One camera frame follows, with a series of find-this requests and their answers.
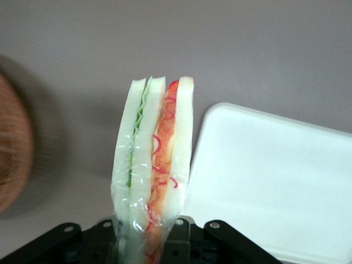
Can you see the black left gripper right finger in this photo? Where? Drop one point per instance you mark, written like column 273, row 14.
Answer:
column 220, row 242

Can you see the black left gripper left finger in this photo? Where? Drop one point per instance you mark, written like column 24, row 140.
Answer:
column 68, row 244

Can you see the triangle sandwich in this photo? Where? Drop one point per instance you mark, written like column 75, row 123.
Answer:
column 154, row 154

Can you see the beige plastic tray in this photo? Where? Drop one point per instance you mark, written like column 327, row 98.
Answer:
column 269, row 181

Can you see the brown round wicker basket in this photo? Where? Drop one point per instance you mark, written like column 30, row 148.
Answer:
column 12, row 143

